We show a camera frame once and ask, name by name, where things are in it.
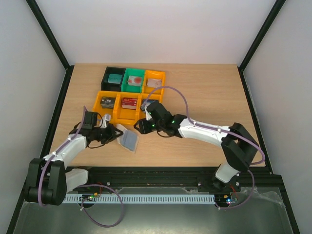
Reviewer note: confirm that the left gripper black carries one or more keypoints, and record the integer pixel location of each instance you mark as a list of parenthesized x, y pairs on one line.
[(112, 130)]

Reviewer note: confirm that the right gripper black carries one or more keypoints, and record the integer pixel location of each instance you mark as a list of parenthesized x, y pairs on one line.
[(145, 125)]

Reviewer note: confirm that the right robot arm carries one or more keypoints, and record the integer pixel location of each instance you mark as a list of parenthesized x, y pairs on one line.
[(238, 146)]

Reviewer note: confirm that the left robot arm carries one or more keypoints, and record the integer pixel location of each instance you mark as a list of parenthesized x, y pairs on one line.
[(47, 181)]

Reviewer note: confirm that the blue card stack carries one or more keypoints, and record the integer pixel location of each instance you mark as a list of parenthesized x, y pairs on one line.
[(148, 101)]

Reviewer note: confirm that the black card stack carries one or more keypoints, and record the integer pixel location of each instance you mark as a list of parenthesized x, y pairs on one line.
[(107, 102)]

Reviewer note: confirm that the white red card stack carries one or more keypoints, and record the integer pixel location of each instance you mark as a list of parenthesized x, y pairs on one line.
[(134, 80)]

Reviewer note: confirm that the white pink card stack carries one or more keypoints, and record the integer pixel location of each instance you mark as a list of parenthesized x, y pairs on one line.
[(154, 83)]

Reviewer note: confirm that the teal card stack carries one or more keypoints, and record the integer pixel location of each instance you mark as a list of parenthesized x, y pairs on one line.
[(114, 78)]

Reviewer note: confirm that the yellow bin front right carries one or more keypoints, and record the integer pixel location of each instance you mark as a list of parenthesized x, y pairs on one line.
[(144, 96)]

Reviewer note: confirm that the yellow bin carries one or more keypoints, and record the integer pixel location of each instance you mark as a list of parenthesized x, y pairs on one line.
[(152, 74), (126, 116), (144, 96), (97, 107)]

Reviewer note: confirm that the yellow bin front middle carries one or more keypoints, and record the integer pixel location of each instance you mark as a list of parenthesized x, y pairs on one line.
[(126, 116)]

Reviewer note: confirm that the yellow bin front left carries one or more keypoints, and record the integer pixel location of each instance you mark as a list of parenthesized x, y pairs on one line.
[(97, 107)]

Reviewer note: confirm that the green storage bin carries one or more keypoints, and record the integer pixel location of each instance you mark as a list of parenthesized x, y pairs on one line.
[(132, 72)]

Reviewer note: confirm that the yellow bin back right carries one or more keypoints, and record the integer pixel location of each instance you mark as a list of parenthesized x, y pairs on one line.
[(152, 74)]

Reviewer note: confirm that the black storage bin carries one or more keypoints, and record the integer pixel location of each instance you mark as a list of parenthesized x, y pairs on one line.
[(105, 86)]

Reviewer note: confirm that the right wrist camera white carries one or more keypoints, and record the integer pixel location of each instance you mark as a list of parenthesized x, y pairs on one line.
[(144, 109)]

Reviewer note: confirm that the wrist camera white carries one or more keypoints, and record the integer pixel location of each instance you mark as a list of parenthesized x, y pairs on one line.
[(105, 120), (144, 109)]

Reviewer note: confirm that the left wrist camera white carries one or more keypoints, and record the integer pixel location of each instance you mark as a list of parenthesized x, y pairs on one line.
[(105, 120)]

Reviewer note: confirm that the white slotted cable duct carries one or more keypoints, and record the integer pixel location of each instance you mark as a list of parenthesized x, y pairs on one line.
[(140, 199)]

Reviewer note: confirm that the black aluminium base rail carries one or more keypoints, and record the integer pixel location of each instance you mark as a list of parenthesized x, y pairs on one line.
[(202, 178)]

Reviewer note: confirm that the black frame post left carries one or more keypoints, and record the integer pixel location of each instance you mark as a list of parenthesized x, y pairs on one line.
[(34, 7)]

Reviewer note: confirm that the black frame post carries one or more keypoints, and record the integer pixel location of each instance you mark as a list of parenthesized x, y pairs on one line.
[(277, 6), (34, 7)]

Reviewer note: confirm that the black frame post right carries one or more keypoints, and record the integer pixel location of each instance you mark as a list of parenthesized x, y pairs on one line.
[(277, 6)]

